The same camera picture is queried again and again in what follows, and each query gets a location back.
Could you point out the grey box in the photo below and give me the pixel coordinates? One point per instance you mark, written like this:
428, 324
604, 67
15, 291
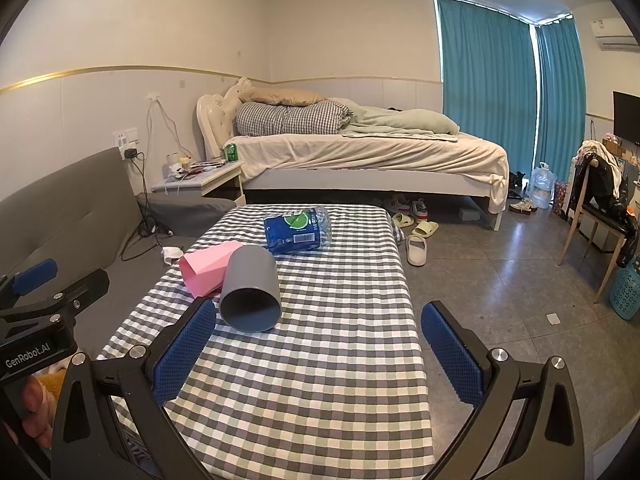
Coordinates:
470, 214

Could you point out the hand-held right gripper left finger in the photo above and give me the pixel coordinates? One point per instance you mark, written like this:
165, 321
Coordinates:
184, 352

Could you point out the white bed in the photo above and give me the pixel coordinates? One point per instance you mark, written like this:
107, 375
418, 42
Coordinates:
360, 180

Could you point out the green can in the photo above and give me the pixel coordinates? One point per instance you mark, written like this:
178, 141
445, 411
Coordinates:
231, 153

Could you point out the crumpled white tissue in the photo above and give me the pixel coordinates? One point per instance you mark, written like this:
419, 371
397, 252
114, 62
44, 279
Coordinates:
171, 254

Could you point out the wooden leg chair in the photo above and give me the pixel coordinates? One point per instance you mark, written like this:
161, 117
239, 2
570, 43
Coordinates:
602, 220

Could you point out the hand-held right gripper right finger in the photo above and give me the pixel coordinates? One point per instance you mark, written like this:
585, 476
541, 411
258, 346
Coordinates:
452, 355

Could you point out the white paper scrap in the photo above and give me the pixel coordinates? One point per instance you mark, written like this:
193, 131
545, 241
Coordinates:
553, 318

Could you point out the narrow teal curtain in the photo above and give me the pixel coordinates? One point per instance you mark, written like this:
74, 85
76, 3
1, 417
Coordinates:
560, 105

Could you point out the black screen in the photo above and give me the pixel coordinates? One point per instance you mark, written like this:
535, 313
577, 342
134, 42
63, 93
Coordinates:
627, 117

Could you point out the checkered quilt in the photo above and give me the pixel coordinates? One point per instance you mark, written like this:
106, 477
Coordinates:
290, 117

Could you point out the white garment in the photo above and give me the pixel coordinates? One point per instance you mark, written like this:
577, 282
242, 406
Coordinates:
592, 152

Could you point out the white nightstand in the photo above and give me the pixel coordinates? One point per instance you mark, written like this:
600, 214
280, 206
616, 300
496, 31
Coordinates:
220, 177

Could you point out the blue laundry basket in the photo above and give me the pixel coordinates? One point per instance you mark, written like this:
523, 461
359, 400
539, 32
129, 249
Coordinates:
627, 292

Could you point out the pink cup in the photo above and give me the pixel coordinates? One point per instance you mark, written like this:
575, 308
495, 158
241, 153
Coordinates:
205, 269

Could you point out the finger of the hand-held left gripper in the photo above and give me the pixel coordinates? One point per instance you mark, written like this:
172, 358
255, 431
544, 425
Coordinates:
80, 287
35, 271

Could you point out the grey checkered tablecloth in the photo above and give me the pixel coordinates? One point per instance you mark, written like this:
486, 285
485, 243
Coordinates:
325, 360

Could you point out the person's left hand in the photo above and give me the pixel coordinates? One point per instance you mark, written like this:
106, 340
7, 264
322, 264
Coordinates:
35, 402

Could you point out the blue label plastic bottle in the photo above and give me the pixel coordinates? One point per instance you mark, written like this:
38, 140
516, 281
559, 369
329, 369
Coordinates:
292, 234

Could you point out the white air conditioner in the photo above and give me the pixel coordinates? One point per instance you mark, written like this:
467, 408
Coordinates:
612, 35

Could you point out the black jacket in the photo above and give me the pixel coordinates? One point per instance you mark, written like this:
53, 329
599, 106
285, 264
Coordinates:
607, 185

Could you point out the wide teal curtain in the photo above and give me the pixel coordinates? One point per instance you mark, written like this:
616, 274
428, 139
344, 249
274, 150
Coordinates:
485, 80

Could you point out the red packets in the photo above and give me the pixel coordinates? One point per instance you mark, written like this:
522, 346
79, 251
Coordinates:
205, 165

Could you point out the grey sofa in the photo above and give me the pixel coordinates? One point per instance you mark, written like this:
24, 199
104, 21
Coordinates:
70, 205

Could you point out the light green slipper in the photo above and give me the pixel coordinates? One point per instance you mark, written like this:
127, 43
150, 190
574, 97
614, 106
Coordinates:
425, 229
402, 220

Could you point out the white slipper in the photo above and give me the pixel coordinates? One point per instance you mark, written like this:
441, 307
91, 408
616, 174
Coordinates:
416, 251

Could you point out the light green blanket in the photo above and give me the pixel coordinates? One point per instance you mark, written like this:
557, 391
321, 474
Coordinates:
395, 122

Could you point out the white sneaker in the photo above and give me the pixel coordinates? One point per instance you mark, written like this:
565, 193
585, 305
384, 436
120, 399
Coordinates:
523, 206

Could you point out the beige pillow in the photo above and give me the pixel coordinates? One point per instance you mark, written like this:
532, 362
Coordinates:
287, 96

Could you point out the grey sneakers pair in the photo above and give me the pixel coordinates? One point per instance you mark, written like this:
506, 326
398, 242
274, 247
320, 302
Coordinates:
406, 206

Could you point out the clear water jug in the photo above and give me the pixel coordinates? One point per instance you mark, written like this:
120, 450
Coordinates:
541, 187

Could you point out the grey cup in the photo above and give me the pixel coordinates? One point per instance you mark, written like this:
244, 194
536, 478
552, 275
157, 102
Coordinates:
250, 275

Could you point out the beige bed sheet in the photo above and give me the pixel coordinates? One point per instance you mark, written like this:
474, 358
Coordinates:
380, 152

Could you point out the wall socket panel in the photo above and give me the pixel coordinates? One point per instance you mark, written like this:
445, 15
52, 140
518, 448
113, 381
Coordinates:
126, 138

